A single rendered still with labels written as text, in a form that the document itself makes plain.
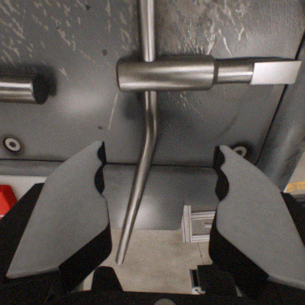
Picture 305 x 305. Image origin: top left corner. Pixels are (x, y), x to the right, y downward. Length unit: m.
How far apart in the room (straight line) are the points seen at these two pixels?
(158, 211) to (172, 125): 0.10
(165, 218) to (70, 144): 0.13
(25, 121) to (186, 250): 2.56
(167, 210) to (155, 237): 2.22
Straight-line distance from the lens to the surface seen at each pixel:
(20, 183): 0.24
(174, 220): 0.23
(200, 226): 1.97
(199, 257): 2.82
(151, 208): 0.22
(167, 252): 2.69
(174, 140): 0.17
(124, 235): 0.24
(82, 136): 0.18
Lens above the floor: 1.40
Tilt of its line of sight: 59 degrees down
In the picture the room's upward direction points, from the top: 177 degrees counter-clockwise
